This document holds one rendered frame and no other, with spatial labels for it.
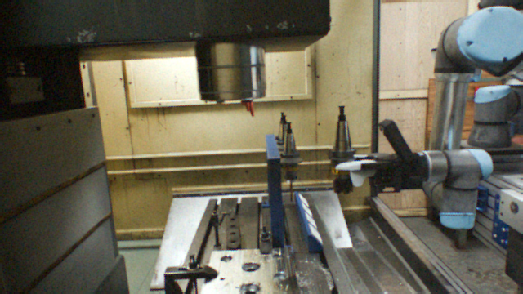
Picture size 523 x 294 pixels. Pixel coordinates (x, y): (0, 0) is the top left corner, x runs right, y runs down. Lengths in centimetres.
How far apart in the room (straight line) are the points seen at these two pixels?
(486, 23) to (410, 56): 279
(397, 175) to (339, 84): 107
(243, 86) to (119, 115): 130
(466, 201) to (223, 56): 65
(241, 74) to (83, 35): 31
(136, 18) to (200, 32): 12
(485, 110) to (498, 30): 76
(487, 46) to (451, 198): 35
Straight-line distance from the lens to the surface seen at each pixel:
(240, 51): 75
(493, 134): 162
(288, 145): 113
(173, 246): 176
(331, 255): 120
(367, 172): 84
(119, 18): 75
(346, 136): 83
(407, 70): 364
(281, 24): 70
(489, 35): 88
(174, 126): 190
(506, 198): 123
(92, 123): 112
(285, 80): 182
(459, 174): 93
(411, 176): 90
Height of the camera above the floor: 147
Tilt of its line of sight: 11 degrees down
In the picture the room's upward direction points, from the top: 3 degrees counter-clockwise
